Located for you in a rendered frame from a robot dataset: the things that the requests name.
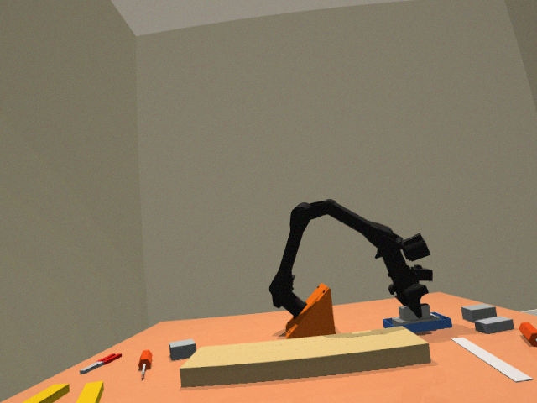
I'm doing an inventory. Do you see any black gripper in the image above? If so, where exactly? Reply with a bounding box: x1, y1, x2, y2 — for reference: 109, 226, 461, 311
388, 264, 429, 318

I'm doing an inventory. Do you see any yellow flat bar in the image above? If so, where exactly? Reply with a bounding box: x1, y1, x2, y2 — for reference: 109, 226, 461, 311
76, 381, 104, 403
23, 384, 70, 403

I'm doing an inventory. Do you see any blue rectangular tray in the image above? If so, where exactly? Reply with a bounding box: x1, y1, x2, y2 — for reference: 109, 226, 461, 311
383, 312, 452, 332

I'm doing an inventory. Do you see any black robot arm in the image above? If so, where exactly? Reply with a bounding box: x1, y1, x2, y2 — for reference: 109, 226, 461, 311
269, 199, 433, 319

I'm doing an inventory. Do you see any white flat strip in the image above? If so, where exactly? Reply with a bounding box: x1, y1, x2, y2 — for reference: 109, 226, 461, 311
451, 338, 533, 382

